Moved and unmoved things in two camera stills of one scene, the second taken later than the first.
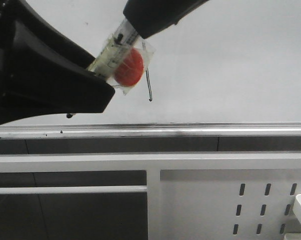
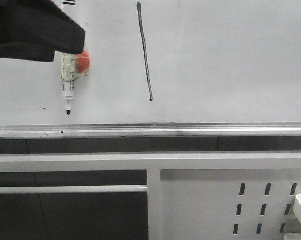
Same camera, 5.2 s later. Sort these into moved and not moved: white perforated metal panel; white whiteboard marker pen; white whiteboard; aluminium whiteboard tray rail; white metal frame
Moved: white whiteboard marker pen
Not moved: white whiteboard; aluminium whiteboard tray rail; white perforated metal panel; white metal frame
